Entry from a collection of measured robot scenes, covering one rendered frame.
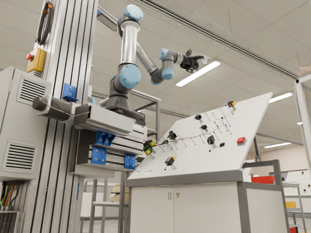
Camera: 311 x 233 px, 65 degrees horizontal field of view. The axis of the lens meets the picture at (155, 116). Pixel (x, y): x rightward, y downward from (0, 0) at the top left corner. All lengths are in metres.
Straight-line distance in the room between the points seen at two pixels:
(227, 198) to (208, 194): 0.15
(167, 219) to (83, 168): 0.95
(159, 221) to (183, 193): 0.33
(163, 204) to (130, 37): 1.30
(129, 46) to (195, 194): 1.11
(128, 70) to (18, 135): 0.61
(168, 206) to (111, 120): 1.09
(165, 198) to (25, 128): 1.25
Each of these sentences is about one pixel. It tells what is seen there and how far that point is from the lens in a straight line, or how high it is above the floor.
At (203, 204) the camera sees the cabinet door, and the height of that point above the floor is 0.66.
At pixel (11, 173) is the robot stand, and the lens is 1.17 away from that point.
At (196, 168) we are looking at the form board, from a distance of 1.86.
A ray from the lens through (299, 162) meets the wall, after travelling 13.98.
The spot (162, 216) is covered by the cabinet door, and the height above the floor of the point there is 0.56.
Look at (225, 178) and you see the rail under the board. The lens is 1.66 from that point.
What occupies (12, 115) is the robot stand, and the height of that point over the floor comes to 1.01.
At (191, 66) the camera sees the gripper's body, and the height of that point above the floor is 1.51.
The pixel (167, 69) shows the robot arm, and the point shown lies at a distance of 1.53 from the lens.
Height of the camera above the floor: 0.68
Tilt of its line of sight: 19 degrees up
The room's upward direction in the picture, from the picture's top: 1 degrees clockwise
